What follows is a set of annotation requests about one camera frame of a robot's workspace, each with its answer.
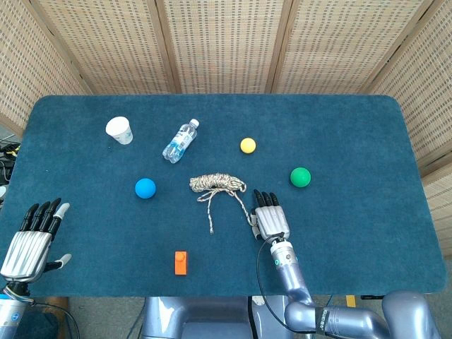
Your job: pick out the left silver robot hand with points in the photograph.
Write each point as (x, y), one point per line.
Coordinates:
(26, 250)

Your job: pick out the orange plastic block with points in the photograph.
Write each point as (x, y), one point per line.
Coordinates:
(181, 264)

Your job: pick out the grey-blue robot torso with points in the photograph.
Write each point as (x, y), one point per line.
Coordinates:
(212, 314)

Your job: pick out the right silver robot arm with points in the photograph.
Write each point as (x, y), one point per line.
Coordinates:
(293, 279)

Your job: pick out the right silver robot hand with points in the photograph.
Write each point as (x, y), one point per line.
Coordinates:
(272, 220)

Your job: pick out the clear plastic water bottle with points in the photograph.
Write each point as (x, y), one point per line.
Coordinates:
(180, 141)

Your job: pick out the woven wooden folding screen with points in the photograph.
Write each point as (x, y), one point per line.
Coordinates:
(226, 42)

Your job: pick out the white paper cup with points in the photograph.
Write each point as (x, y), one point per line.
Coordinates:
(121, 132)

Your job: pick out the green foam ball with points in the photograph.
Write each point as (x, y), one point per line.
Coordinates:
(301, 177)

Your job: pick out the blue carpet table cover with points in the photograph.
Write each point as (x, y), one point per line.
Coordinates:
(353, 229)

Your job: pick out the blue foam ball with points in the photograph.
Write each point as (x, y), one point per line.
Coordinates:
(145, 188)

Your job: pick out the brown wooden stool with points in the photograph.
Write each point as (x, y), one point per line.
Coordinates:
(58, 305)

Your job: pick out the yellow foam ball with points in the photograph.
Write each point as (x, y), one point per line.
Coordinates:
(248, 145)

